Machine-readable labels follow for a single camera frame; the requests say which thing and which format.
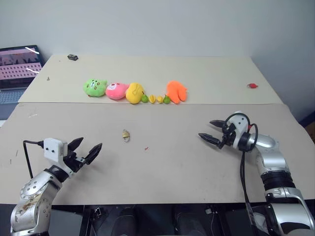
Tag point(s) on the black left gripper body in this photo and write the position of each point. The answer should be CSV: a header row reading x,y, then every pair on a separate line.
x,y
76,162

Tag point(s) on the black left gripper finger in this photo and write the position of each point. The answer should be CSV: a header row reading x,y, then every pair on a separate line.
x,y
94,152
75,145

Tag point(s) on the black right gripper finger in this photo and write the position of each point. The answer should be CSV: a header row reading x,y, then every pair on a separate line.
x,y
209,138
217,123

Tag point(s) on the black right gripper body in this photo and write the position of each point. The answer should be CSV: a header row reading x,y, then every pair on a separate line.
x,y
227,136

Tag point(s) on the small brass padlock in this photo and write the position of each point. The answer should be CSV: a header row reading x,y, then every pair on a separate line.
x,y
125,134

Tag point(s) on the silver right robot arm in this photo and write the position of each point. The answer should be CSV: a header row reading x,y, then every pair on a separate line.
x,y
273,157

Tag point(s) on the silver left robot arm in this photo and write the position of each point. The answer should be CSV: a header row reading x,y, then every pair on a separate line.
x,y
34,191

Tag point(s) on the small red object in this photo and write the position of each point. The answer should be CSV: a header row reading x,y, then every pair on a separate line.
x,y
252,86

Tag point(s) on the orange plush toy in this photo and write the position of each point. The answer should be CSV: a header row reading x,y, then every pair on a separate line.
x,y
176,91

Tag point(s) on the small green toy fruit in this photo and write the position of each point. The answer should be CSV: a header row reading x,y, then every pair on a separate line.
x,y
167,99
144,99

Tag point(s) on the green plush toy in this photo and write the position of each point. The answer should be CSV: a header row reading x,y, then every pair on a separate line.
x,y
94,87

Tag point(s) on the small yellow toy fruit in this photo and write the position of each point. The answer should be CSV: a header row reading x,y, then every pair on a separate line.
x,y
160,99

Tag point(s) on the pink plush toy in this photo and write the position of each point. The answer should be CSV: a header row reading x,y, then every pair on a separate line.
x,y
114,91

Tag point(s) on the yellow star toy fruit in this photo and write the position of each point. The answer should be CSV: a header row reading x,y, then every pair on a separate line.
x,y
152,99

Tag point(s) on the yellow plush toy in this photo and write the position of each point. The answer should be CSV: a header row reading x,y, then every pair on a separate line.
x,y
134,93

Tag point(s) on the small black box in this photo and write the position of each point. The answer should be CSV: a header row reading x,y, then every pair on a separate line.
x,y
72,57

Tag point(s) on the open laptop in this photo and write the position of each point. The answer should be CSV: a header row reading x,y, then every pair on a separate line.
x,y
17,66

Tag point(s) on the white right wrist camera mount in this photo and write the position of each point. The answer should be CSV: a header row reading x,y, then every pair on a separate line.
x,y
240,123

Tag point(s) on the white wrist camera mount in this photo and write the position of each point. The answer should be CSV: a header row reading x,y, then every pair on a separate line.
x,y
53,148
240,123

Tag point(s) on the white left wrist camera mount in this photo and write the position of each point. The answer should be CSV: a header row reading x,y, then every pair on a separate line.
x,y
53,148

